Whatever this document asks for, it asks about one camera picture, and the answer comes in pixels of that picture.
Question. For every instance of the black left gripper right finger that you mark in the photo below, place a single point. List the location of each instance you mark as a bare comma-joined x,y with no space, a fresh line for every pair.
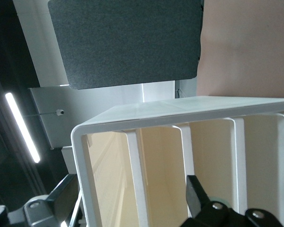
194,191

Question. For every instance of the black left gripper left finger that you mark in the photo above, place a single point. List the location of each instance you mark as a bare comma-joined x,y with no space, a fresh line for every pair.
59,196

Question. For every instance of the translucent white drawer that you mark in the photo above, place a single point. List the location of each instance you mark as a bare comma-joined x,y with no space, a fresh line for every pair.
109,179

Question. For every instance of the white drawer cabinet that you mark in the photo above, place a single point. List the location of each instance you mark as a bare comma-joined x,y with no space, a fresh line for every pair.
180,108

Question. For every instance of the white light strip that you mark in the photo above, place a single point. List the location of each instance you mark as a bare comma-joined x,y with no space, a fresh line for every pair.
22,127

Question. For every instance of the grey metal panel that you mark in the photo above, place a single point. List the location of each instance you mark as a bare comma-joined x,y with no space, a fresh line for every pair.
85,101

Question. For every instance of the brown table mat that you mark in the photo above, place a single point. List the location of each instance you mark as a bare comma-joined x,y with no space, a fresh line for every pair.
246,47

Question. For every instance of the grey felt panel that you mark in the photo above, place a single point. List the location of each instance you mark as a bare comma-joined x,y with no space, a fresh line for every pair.
127,42

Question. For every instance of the small white camera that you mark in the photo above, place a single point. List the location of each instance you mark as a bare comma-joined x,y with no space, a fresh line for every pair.
60,112

